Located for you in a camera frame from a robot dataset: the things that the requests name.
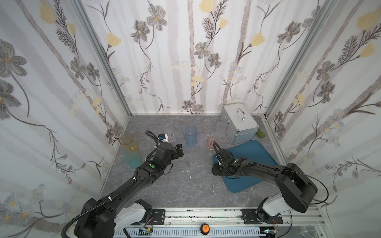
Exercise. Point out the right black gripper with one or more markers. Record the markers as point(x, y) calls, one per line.
point(217, 169)

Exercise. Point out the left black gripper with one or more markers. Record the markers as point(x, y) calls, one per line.
point(177, 150)

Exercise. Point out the teal plastic tray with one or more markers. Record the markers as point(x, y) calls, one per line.
point(255, 154)

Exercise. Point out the blue plastic tumbler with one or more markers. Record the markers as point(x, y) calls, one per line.
point(190, 135)

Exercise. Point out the yellow plastic tumbler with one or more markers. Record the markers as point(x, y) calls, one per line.
point(128, 142)

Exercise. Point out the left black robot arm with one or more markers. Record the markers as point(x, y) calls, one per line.
point(98, 217)

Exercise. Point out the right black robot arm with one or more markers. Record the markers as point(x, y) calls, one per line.
point(297, 189)

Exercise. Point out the clear faceted glass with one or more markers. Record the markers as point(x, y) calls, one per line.
point(168, 129)

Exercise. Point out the pink plastic cup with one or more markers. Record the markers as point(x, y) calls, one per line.
point(210, 141)

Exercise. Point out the frosted clear cup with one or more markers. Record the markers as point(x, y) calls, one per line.
point(202, 139)

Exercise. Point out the silver aluminium case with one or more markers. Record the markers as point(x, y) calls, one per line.
point(241, 126)

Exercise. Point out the green small object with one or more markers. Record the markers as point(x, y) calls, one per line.
point(260, 133)

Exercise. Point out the orange emergency button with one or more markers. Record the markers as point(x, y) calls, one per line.
point(204, 229)

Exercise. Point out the aluminium mounting rail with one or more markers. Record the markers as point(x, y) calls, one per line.
point(226, 223)

